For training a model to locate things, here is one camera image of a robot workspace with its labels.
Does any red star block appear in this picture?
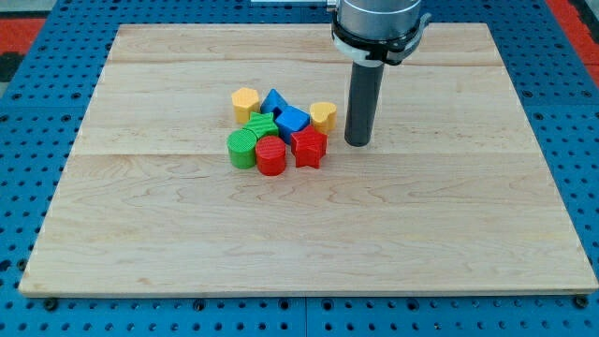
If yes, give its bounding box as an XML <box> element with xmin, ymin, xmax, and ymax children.
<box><xmin>291</xmin><ymin>125</ymin><xmax>328</xmax><ymax>169</ymax></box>

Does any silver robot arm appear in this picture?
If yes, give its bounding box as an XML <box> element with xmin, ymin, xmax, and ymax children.
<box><xmin>337</xmin><ymin>0</ymin><xmax>421</xmax><ymax>40</ymax></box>

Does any wooden board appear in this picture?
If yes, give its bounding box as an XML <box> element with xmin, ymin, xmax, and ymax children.
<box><xmin>19</xmin><ymin>23</ymin><xmax>598</xmax><ymax>298</ymax></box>

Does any green cylinder block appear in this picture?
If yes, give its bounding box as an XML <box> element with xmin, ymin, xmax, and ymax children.
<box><xmin>226</xmin><ymin>129</ymin><xmax>257</xmax><ymax>169</ymax></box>

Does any blue cube block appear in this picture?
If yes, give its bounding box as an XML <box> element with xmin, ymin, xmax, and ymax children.
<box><xmin>274</xmin><ymin>106</ymin><xmax>310</xmax><ymax>145</ymax></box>

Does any green star block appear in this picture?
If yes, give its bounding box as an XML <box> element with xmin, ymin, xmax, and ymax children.
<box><xmin>243</xmin><ymin>111</ymin><xmax>279</xmax><ymax>139</ymax></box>

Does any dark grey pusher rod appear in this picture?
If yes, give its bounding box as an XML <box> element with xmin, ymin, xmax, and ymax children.
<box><xmin>344</xmin><ymin>63</ymin><xmax>385</xmax><ymax>147</ymax></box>

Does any yellow heart block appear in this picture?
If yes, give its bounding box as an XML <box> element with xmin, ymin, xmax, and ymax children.
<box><xmin>310</xmin><ymin>102</ymin><xmax>337</xmax><ymax>134</ymax></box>

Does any blue triangle block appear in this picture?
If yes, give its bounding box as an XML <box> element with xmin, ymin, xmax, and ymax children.
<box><xmin>260</xmin><ymin>88</ymin><xmax>288</xmax><ymax>118</ymax></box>

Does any red cylinder block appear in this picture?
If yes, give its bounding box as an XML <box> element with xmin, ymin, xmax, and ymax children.
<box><xmin>256</xmin><ymin>136</ymin><xmax>286</xmax><ymax>176</ymax></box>

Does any black white mounting clamp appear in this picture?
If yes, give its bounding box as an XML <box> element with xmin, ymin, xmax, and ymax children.
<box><xmin>331</xmin><ymin>13</ymin><xmax>431</xmax><ymax>67</ymax></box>

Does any yellow hexagon block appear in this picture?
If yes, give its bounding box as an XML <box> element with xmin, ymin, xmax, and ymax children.
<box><xmin>231</xmin><ymin>87</ymin><xmax>260</xmax><ymax>124</ymax></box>

